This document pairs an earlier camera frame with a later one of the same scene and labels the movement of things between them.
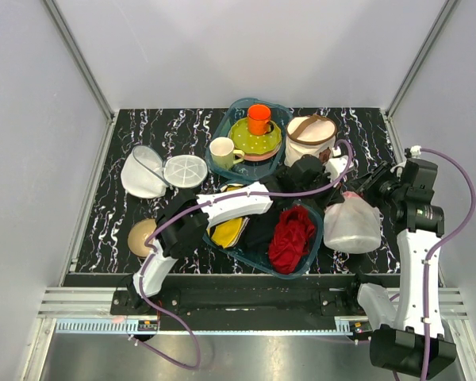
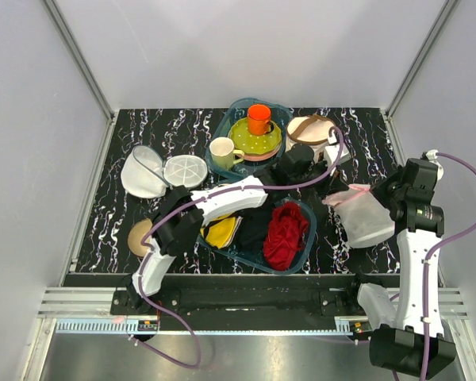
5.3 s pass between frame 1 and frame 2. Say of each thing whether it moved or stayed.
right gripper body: stayed
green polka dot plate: stayed
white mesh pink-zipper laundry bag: moved
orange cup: stayed
